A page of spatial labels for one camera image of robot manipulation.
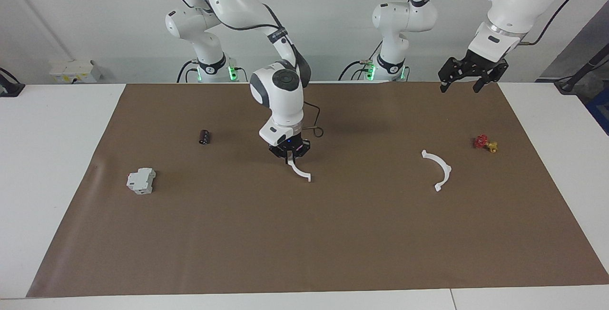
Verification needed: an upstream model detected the white half pipe clamp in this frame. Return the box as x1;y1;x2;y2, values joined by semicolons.
421;150;452;192
288;160;312;182

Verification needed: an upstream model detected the red handwheel brass valve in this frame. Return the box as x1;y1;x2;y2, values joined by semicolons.
473;135;499;153

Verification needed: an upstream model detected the brown table mat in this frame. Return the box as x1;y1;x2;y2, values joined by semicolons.
26;82;609;298

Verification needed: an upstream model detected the black stand pole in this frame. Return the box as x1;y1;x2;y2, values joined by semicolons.
554;41;609;94

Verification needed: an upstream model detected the blue crate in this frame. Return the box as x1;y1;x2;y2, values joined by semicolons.
585;89;609;135

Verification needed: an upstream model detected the white circuit breaker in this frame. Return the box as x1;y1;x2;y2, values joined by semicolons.
126;167;157;195

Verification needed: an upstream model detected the white power strip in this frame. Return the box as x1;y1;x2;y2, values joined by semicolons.
49;59;102;84

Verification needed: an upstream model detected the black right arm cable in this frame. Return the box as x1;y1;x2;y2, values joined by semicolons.
171;0;325;139

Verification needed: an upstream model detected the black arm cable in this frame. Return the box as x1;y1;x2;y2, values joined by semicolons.
171;0;325;139
426;0;583;47

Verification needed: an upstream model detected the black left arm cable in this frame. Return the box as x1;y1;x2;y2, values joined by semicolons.
426;0;583;47

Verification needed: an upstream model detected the black base cable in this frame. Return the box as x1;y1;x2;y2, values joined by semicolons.
338;58;376;81
177;59;196;83

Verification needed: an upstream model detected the black clamp mount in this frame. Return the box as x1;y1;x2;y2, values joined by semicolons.
0;68;25;97

